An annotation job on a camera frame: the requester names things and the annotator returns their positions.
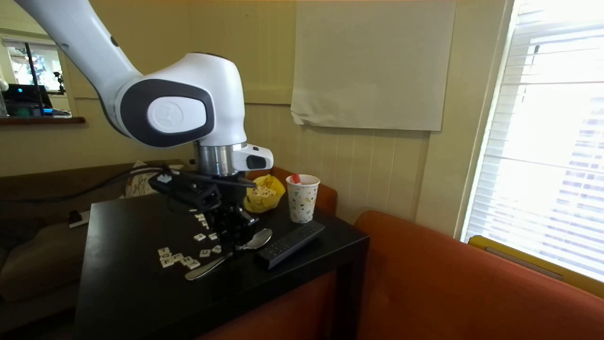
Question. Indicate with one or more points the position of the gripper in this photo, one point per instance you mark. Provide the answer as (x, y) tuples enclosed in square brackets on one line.
[(231, 191)]

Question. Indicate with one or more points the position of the yellow bag of popcorn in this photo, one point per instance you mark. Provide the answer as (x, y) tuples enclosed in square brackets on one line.
[(271, 198)]

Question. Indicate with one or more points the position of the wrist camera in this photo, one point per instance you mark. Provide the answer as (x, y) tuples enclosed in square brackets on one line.
[(186, 189)]

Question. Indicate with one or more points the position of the brown sofa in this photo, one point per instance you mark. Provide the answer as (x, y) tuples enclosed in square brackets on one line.
[(37, 255)]

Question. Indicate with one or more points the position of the metal spoon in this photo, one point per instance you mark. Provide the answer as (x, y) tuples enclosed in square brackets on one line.
[(257, 239)]

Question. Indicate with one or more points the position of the speckled paper cup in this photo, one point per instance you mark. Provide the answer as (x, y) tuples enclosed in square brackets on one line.
[(303, 203)]

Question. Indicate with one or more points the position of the orange sofa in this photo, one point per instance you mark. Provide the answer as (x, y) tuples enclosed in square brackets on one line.
[(448, 293)]

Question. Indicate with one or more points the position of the yellow board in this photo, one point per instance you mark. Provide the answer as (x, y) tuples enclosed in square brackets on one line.
[(533, 264)]

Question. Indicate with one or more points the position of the dark monitor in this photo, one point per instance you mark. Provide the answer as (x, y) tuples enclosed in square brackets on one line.
[(23, 97)]

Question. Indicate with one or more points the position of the wooden ledge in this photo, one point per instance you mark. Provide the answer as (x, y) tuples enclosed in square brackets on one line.
[(42, 120)]

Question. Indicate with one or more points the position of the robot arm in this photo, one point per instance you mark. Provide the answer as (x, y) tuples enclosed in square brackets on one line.
[(188, 94)]

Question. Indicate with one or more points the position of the window with white blinds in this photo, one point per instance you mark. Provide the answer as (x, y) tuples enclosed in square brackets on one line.
[(547, 141)]

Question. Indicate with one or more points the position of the sheet of paper on wall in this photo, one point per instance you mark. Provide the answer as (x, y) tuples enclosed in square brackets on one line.
[(373, 66)]

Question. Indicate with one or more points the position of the red and white packet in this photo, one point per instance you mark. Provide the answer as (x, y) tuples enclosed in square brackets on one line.
[(296, 178)]

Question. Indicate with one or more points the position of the small window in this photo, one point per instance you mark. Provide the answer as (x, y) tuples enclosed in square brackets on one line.
[(45, 66)]

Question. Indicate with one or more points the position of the black remote control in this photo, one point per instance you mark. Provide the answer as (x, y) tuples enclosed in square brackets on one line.
[(292, 243)]

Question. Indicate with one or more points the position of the patterned cushion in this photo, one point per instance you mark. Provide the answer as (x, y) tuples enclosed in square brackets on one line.
[(139, 186)]

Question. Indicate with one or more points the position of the small black device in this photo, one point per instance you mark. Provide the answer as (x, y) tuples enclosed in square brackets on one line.
[(76, 218)]

